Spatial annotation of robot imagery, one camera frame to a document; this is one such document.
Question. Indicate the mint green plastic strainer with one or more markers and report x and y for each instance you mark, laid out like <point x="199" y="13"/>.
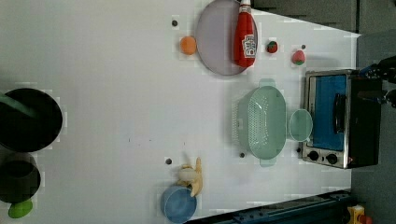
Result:
<point x="259" y="122"/>

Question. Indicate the peeled toy banana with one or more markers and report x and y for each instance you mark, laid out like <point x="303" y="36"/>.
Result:
<point x="191" y="177"/>

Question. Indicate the orange toy fruit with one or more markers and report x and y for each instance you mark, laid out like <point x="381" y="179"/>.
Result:
<point x="188" y="45"/>

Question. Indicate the grey round plate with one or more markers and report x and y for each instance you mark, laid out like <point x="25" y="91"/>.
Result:
<point x="215" y="37"/>

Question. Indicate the red ketchup bottle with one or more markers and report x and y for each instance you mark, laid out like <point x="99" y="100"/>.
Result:
<point x="244" y="46"/>

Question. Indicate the blue bowl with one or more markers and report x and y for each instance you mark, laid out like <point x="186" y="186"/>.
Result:
<point x="177" y="205"/>

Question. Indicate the red toy strawberry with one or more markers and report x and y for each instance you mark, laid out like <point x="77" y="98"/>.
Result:
<point x="272" y="47"/>

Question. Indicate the mint green cup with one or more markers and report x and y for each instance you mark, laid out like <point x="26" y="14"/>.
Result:
<point x="299" y="125"/>

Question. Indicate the pink toy peach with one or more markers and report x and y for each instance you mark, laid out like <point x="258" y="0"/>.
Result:
<point x="298" y="57"/>

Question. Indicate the black toaster oven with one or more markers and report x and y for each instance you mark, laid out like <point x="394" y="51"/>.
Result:
<point x="346" y="118"/>

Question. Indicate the large black round base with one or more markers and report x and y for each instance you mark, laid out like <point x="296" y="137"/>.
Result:
<point x="23" y="133"/>

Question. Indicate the small black round base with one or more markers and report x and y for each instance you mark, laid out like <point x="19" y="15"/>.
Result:
<point x="20" y="178"/>

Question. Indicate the green toy lime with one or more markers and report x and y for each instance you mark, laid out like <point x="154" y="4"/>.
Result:
<point x="19" y="210"/>

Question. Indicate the blue metal frame rail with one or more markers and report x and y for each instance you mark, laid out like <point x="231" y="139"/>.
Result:
<point x="327" y="208"/>

